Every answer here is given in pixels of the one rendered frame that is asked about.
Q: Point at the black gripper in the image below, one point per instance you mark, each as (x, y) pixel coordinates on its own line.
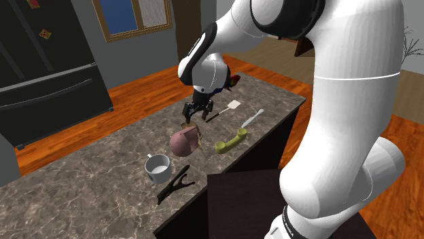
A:
(200, 99)

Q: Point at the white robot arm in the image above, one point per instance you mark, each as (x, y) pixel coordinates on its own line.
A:
(351, 109)

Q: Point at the brown wooden object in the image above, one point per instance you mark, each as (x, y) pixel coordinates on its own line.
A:
(198, 132)

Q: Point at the pink helmet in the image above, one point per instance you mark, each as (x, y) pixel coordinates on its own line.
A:
(181, 143)

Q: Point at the yellow-green phone handset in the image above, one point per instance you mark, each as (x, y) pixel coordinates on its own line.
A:
(230, 143)

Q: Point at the red and blue figure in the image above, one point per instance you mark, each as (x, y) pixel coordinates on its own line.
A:
(234, 80)

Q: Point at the white knife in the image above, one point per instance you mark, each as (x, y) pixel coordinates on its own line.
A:
(253, 118)

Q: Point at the white mug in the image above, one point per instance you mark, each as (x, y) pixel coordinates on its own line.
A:
(160, 172)

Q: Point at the black tongs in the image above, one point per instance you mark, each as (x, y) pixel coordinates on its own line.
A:
(175, 185)

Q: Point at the brown door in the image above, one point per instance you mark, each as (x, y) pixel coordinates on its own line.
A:
(187, 26)

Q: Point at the dark robot stand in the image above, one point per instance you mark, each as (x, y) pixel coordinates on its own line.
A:
(241, 205)

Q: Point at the wooden framed window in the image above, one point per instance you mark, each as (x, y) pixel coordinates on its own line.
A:
(132, 16)

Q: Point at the dark brown furniture piece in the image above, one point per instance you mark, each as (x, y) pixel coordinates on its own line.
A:
(303, 48)

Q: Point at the black refrigerator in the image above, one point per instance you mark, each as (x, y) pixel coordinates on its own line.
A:
(43, 76)

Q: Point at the bare branched plant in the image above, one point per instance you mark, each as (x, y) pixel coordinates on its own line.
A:
(410, 46)

